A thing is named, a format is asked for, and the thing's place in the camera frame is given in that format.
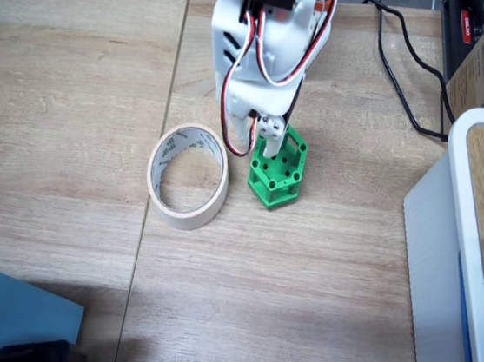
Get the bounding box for green hexagonal printed component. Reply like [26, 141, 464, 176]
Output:
[243, 121, 311, 214]

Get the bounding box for white ribbed plastic bin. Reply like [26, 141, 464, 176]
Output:
[385, 98, 484, 362]

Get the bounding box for beige masking tape roll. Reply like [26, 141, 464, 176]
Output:
[140, 117, 235, 235]

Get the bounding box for black power supply box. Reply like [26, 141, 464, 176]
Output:
[432, 0, 484, 87]

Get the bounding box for blue flat box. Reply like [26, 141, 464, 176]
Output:
[0, 260, 90, 362]

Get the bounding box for black fabric object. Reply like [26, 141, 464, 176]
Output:
[0, 331, 91, 362]

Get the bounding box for gripper servo wire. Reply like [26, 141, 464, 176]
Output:
[215, 0, 338, 167]

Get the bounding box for black power cable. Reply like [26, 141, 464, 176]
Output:
[348, 0, 469, 143]

